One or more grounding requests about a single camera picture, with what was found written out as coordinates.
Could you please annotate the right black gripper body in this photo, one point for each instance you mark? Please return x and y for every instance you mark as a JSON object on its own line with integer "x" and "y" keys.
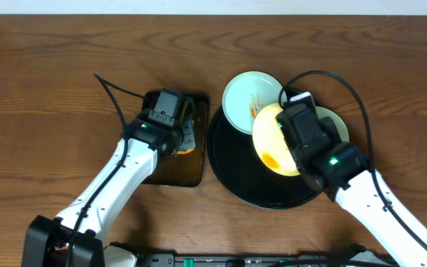
{"x": 328, "y": 124}

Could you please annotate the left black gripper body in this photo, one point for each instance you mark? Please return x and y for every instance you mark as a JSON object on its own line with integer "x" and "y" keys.
{"x": 185, "y": 134}

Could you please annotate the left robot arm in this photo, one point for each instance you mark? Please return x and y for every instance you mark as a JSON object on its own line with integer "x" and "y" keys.
{"x": 76, "y": 236}

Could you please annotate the yellow plate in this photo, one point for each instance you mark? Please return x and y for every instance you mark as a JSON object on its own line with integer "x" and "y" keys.
{"x": 269, "y": 142}

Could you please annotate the orange green scrub sponge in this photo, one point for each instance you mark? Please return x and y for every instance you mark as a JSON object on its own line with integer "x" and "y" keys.
{"x": 188, "y": 138}

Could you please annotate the light blue plate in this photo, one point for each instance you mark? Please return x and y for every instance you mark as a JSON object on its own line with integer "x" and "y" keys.
{"x": 246, "y": 95}
{"x": 340, "y": 125}

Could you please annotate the black round serving tray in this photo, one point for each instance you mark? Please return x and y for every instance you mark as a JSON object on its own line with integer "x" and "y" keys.
{"x": 237, "y": 166}

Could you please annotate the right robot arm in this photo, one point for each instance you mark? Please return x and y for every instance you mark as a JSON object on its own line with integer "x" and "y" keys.
{"x": 348, "y": 177}

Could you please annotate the black rectangular water tray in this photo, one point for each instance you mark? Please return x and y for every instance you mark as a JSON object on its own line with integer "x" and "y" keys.
{"x": 185, "y": 170}

